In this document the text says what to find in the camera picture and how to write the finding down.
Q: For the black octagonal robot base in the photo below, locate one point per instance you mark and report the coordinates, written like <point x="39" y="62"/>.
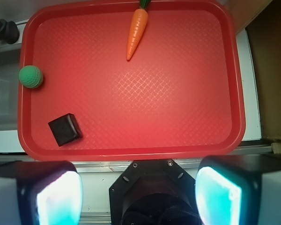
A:
<point x="154" y="192"/>

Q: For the red plastic tray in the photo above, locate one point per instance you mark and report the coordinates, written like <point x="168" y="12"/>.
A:
<point x="179" y="96"/>

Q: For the black cube block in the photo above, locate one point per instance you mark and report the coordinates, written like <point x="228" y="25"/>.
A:
<point x="65" y="129"/>

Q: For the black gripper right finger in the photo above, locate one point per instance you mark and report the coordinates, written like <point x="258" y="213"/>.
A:
<point x="239" y="189"/>

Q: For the green dimpled ball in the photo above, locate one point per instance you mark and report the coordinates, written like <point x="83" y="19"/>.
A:
<point x="31" y="76"/>

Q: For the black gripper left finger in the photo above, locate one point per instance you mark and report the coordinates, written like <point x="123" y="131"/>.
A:
<point x="40" y="193"/>

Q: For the orange toy carrot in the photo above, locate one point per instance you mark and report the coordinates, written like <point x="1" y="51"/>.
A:
<point x="137" y="27"/>

